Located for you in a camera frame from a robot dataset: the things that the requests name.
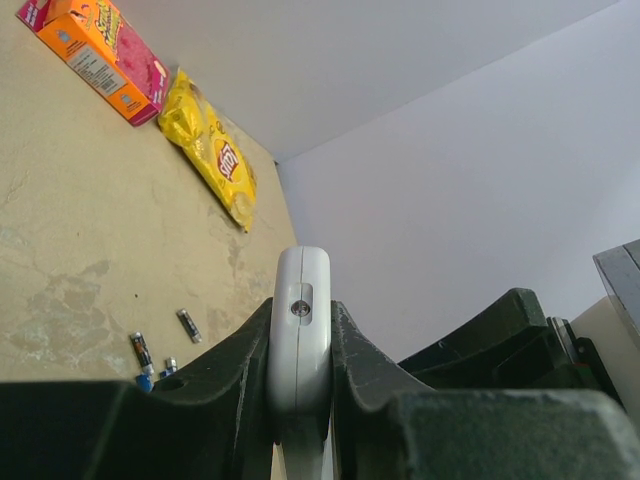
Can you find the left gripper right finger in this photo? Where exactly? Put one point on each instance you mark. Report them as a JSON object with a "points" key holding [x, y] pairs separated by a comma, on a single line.
{"points": [[386, 424]]}

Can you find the blue battery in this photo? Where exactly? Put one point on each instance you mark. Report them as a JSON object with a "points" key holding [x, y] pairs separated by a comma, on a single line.
{"points": [[144, 382], [170, 367]]}

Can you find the yellow Lays chips bag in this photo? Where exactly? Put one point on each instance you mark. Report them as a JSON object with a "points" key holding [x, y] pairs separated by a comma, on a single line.
{"points": [[190, 122]]}

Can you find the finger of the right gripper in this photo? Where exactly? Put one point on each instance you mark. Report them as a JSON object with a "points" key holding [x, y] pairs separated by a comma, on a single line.
{"points": [[467, 357]]}

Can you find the black battery far right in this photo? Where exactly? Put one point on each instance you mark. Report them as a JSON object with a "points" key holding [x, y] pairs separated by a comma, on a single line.
{"points": [[189, 325]]}

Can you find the orange pink snack box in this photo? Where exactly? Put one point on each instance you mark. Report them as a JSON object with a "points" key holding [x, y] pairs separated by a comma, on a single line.
{"points": [[95, 40]]}

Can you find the black battery left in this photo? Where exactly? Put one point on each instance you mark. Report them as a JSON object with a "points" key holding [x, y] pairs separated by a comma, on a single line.
{"points": [[142, 353]]}

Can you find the blue battery middle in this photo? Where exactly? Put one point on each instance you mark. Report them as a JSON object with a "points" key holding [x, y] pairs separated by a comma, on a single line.
{"points": [[170, 367]]}

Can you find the black battery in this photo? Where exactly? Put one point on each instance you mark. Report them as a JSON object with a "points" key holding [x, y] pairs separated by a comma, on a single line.
{"points": [[142, 353], [189, 325]]}

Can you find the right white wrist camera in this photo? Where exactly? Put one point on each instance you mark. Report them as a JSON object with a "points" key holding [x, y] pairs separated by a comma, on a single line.
{"points": [[612, 323]]}

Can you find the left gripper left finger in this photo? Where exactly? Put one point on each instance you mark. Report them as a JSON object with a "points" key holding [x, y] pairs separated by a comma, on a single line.
{"points": [[208, 420]]}

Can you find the small white remote control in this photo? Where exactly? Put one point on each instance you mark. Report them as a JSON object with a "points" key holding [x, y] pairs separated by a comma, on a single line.
{"points": [[299, 371]]}

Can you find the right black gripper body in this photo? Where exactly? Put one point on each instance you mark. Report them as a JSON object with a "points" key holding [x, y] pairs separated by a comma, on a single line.
{"points": [[555, 358]]}

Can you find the blue battery left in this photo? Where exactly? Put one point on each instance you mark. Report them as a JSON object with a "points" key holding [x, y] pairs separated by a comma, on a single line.
{"points": [[144, 382]]}

